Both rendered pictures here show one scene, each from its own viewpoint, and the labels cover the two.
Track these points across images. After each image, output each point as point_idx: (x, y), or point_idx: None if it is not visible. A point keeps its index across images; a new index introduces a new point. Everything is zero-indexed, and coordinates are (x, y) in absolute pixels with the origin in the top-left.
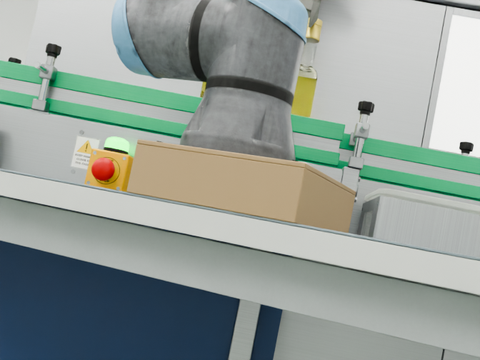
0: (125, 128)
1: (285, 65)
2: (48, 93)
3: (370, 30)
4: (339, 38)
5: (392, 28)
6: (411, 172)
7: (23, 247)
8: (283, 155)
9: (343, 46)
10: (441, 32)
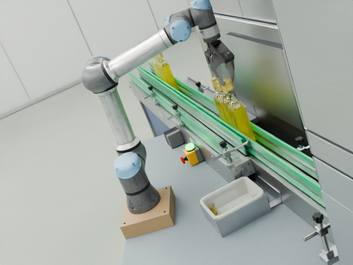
0: (194, 136)
1: (127, 187)
2: (183, 119)
3: (265, 63)
4: (259, 68)
5: (270, 62)
6: (267, 160)
7: None
8: (137, 211)
9: (261, 72)
10: (284, 64)
